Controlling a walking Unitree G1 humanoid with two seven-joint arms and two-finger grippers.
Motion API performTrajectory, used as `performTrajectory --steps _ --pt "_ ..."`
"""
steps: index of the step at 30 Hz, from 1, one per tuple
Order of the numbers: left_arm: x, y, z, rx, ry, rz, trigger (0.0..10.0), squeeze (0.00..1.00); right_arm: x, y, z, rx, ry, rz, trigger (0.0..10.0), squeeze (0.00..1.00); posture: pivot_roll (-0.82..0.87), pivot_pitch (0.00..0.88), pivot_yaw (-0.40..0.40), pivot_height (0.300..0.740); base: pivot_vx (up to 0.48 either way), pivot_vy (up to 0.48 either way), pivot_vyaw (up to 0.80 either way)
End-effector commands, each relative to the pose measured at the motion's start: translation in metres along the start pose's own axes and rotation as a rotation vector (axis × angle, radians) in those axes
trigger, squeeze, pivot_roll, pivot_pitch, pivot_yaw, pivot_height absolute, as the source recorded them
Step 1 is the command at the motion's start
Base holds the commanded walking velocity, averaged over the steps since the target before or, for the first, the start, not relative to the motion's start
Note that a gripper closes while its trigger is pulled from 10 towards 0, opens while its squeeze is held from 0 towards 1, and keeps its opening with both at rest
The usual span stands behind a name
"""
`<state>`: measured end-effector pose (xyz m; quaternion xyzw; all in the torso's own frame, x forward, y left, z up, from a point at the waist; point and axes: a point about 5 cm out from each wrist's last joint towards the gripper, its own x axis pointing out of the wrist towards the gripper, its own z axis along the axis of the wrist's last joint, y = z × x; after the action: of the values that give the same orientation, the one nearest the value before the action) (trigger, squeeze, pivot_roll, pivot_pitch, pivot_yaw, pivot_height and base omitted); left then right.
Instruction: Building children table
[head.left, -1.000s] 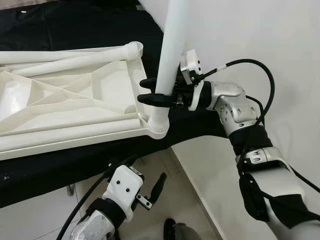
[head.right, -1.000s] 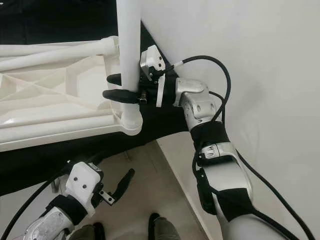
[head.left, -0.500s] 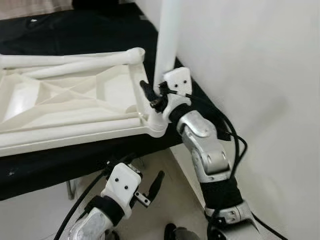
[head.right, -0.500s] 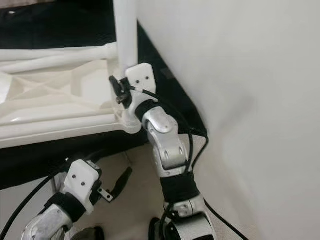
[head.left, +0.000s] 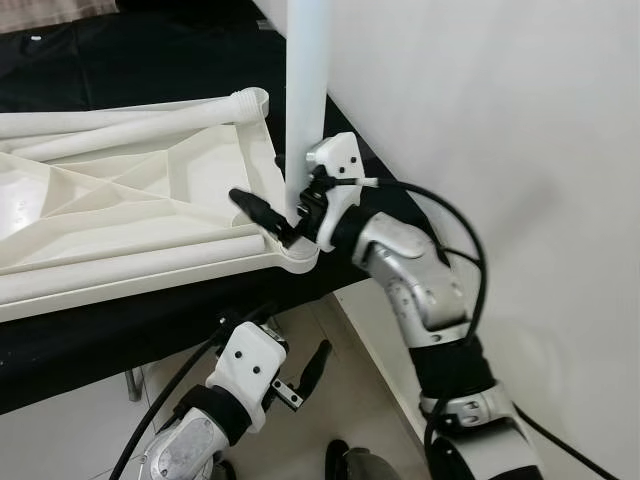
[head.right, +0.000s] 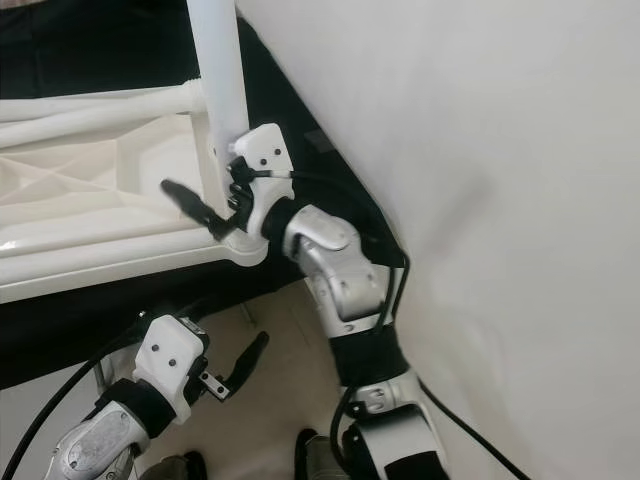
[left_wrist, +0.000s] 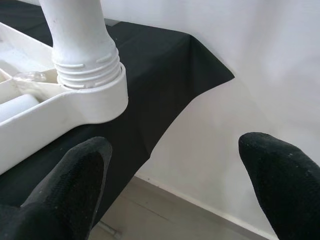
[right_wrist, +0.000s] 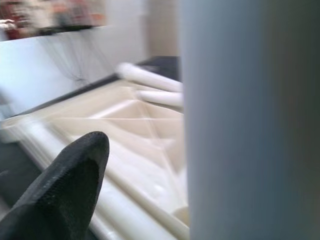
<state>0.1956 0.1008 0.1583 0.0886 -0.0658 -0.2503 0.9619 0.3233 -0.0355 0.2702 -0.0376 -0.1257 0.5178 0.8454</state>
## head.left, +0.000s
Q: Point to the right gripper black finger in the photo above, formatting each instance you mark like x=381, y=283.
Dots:
x=258, y=213

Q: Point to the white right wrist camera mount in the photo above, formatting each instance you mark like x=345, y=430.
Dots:
x=338, y=160

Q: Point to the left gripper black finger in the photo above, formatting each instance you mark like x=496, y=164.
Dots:
x=317, y=370

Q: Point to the black tablecloth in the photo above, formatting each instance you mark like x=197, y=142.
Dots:
x=100, y=60

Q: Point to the beige woven mat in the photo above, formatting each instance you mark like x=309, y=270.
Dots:
x=50, y=6

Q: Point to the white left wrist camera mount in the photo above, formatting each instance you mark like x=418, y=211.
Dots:
x=245, y=365

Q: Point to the white plastic children table top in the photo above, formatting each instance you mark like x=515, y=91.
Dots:
x=150, y=190

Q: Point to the metal folding table frame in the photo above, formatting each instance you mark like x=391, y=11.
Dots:
x=133, y=383

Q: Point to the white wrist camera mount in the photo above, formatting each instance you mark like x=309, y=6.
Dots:
x=338, y=160
x=245, y=365

